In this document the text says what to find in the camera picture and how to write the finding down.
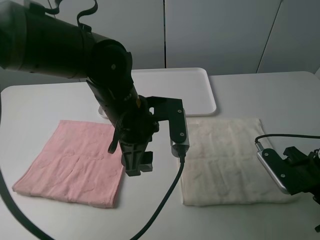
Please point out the cream white towel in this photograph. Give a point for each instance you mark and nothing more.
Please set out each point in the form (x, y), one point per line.
(221, 165)

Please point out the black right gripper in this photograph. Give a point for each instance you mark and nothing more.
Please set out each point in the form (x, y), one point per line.
(305, 170)

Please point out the white plastic tray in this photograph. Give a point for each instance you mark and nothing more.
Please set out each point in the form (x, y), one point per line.
(191, 85)

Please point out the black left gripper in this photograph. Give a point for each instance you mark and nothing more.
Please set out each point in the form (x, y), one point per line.
(134, 129)

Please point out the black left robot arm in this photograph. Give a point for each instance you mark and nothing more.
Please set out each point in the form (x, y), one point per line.
(33, 41)

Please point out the pink towel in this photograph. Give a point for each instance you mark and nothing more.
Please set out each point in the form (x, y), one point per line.
(75, 166)

